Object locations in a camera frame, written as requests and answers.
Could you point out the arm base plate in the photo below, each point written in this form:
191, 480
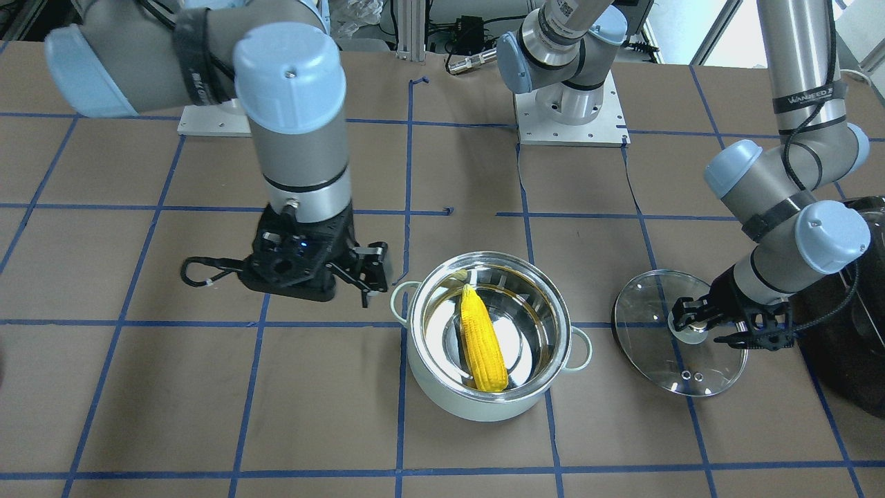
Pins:
561, 116
225, 120

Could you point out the glass pot lid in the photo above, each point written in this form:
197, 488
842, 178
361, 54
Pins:
687, 362

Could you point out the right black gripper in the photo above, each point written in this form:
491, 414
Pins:
366, 262

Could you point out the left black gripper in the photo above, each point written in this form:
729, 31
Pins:
724, 285

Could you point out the aluminium frame post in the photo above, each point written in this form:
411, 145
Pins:
411, 30

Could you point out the white electric cooking pot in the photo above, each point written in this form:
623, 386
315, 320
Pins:
528, 314

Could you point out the black rice cooker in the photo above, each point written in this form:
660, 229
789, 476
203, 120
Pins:
847, 350

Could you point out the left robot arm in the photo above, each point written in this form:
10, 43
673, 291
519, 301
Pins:
563, 51

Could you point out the yellow corn cob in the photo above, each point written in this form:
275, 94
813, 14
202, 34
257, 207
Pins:
481, 345

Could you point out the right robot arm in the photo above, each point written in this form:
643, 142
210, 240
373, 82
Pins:
279, 61

